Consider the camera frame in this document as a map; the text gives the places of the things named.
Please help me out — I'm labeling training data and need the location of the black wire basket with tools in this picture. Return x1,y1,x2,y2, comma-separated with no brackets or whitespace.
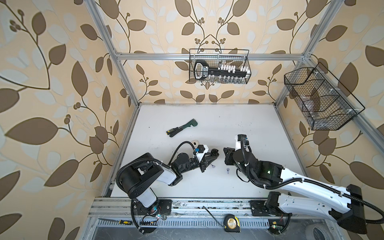
189,48,252,85

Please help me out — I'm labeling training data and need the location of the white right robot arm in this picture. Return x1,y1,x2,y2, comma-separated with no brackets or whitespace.
223,135,384,235

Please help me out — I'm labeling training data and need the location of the black socket set holder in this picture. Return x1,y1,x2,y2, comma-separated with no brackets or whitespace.
193,60,251,80

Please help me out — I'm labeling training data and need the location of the small yellow handled screwdriver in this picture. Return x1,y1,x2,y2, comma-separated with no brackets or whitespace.
98,218,133,226

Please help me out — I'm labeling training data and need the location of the aluminium frame post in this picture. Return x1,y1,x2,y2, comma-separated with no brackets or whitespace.
85,1,140,108

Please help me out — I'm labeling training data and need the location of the cream earbud charging case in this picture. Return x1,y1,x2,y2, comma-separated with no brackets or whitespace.
192,141,200,147

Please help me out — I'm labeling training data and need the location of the green black rivet tool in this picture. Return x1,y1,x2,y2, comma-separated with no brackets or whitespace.
168,119,198,138

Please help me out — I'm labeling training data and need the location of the yellow black tape measure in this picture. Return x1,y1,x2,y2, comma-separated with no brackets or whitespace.
224,214,241,233

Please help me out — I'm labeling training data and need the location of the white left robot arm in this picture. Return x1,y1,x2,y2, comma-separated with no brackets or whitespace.
115,141,220,209

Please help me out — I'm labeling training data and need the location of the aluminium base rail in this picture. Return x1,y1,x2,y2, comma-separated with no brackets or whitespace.
84,198,336,235

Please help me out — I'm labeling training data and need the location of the black round charging case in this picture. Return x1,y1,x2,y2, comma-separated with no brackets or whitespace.
211,149,219,156

